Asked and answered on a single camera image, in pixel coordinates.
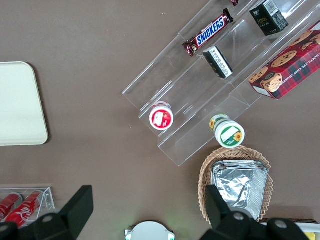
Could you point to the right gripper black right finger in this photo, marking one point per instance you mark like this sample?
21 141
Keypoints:
232 227

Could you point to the red-lid yogurt cup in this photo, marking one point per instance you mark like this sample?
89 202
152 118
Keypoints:
161 118

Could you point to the yellow snack pack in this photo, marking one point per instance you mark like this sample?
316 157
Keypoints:
314 236

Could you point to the red cola bottle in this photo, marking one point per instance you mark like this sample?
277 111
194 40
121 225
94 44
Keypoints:
8 203
23 208

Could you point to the clear acrylic stepped shelf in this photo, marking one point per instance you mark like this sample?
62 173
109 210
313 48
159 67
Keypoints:
190 105

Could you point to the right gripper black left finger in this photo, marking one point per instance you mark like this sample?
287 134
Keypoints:
65 220

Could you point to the red tartan cookie box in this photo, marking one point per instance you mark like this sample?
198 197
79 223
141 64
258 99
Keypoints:
290 67

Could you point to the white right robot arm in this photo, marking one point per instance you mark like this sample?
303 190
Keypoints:
150 230

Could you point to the foil container stack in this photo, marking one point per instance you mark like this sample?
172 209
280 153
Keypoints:
240 190

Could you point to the light wicker basket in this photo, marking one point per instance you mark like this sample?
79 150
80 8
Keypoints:
205 175

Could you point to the small black carton box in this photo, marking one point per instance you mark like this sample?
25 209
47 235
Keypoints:
268 20
218 62

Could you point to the green-lid sunflower cup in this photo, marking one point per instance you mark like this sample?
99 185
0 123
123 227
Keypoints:
228 135

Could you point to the cream plastic tray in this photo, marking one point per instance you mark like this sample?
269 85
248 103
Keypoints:
20 105

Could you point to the clear acrylic bottle rack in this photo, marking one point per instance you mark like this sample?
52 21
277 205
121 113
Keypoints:
48 197

